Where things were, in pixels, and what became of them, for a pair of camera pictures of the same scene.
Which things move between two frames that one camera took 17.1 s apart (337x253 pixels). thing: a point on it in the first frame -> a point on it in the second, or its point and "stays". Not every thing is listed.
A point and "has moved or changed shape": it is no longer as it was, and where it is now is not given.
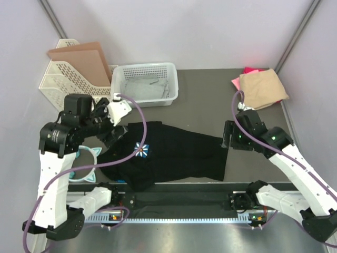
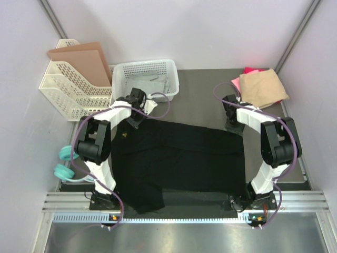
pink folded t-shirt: (236, 82) stays
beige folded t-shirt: (262, 88) stays
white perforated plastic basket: (148, 84) stays
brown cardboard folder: (87, 61) stays
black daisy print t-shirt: (142, 154) has moved or changed shape
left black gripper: (108, 137) -> (136, 124)
